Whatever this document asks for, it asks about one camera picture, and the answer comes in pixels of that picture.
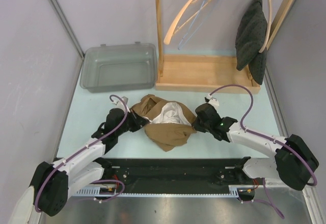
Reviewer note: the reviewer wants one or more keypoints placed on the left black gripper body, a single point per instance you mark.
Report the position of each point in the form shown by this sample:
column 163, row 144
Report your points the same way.
column 132, row 124

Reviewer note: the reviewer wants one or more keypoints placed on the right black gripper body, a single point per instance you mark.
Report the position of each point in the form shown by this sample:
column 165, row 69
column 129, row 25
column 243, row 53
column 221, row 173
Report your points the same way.
column 198, row 124

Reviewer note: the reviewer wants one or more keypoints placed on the tan cloth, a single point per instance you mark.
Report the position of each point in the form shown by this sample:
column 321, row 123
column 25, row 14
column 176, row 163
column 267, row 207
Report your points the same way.
column 170, row 122

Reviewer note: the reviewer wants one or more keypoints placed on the dark grey dotted skirt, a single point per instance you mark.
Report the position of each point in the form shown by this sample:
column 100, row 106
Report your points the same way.
column 250, row 37

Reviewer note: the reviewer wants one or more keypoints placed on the light blue wire hanger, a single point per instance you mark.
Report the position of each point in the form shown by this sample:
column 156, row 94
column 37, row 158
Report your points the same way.
column 193, row 19

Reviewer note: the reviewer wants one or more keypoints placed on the light wooden hanger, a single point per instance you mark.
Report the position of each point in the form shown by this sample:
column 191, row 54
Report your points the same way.
column 268, row 17

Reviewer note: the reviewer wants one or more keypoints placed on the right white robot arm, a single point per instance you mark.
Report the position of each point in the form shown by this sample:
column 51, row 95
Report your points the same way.
column 288, row 158

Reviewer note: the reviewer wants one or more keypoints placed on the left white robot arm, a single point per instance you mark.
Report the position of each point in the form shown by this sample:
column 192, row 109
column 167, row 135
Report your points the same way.
column 54, row 183

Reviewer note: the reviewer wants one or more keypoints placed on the hanging wooden hanger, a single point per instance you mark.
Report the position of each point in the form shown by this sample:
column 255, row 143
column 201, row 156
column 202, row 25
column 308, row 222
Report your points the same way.
column 170, row 33

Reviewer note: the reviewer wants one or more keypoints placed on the wooden clothes rack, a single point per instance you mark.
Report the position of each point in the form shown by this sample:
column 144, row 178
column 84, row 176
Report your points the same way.
column 203, row 73

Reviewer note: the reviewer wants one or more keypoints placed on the clear grey plastic bin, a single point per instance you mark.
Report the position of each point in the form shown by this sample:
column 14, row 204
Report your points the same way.
column 119, row 68

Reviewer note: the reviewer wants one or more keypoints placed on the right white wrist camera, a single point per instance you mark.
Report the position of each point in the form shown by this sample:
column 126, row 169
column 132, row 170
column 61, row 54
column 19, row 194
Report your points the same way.
column 212, row 101

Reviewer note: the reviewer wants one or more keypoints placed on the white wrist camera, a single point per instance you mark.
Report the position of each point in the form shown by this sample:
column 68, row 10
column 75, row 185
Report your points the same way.
column 212, row 101
column 121, row 101

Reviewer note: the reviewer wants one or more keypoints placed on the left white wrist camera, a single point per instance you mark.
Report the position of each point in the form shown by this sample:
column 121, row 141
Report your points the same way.
column 121, row 101

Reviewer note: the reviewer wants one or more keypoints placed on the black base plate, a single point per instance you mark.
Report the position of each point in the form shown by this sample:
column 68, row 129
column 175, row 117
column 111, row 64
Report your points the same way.
column 177, row 176

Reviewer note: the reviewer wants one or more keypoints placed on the white slotted cable duct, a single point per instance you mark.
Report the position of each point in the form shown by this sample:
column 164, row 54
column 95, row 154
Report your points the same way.
column 104, row 192

